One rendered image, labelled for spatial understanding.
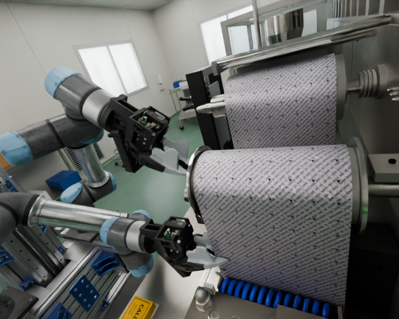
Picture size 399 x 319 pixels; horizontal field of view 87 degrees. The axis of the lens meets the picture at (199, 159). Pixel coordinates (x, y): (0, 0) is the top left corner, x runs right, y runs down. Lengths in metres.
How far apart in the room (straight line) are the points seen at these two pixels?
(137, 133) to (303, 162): 0.29
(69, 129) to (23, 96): 3.58
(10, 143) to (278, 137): 0.59
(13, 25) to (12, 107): 1.19
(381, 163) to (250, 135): 0.29
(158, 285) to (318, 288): 0.46
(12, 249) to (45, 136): 0.77
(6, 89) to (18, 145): 3.52
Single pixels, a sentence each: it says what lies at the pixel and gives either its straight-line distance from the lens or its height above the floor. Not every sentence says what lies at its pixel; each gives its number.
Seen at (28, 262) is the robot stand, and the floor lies 0.87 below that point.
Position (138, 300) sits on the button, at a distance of 0.74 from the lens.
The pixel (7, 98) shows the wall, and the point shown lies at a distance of 4.07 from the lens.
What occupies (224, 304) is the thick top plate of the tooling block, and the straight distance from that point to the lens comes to 0.52.
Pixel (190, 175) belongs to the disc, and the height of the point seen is 1.30.
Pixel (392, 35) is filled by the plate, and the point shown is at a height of 1.42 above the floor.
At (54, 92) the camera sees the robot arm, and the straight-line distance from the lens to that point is 0.55.
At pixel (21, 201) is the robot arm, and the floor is 1.25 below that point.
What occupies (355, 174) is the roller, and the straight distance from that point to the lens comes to 0.35.
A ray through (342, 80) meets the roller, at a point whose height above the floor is 1.37.
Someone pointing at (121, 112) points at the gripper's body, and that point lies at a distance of 0.45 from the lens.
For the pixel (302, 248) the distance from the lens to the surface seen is 0.41.
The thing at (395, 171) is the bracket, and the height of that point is 1.29.
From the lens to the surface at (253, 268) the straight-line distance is 0.49.
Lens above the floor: 1.48
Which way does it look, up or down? 26 degrees down
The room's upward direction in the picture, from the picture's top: 17 degrees counter-clockwise
